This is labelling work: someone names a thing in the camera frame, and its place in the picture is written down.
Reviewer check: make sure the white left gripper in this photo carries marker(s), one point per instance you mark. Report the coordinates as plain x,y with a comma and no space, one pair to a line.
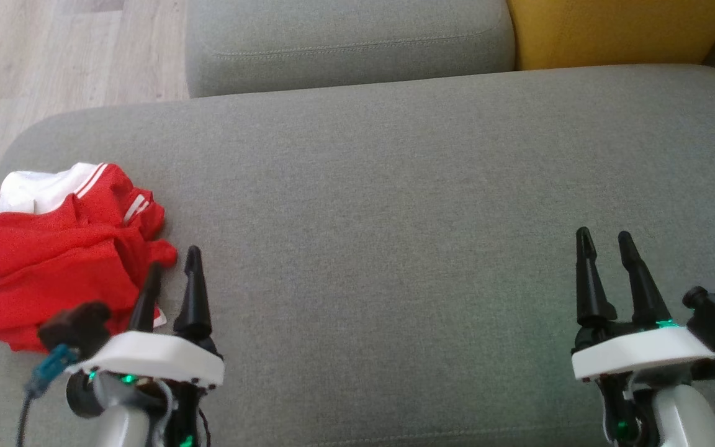
159,357

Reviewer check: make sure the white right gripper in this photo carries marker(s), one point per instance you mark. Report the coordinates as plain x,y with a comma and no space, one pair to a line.
637,351

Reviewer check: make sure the red white-striped shorts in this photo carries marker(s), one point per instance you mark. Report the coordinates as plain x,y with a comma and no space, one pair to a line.
53,304

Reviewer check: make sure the red white basketball jersey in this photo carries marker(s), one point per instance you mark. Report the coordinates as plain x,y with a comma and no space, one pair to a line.
28,192

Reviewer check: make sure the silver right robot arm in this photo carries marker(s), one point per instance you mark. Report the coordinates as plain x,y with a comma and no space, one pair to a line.
680,416

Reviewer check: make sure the yellow grey sofa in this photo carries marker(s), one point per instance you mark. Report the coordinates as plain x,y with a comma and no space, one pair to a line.
395,217

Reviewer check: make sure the yellow sofa backrest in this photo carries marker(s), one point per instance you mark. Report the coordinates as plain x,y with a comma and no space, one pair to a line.
612,31

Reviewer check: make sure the grey sofa back cushion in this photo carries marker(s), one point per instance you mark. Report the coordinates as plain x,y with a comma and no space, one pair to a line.
345,43

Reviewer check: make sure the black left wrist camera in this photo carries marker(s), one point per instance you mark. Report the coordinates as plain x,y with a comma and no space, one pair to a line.
78,326

